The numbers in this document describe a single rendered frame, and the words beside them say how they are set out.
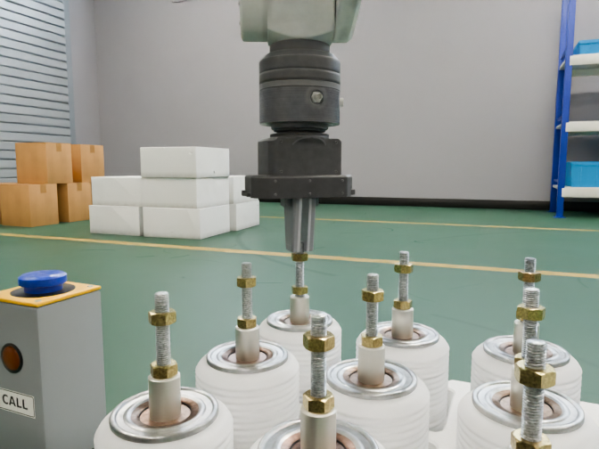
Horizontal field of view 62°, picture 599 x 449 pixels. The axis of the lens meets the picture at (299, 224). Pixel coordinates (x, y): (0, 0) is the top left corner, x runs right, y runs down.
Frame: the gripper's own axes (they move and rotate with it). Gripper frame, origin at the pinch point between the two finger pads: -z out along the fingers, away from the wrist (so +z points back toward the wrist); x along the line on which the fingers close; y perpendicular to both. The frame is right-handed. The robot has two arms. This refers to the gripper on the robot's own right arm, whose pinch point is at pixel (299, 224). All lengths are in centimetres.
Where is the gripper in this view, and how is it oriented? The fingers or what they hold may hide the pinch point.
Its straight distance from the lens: 55.7
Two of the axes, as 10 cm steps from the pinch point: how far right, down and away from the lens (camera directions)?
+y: 4.0, 1.1, -9.1
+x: -9.2, 0.4, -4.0
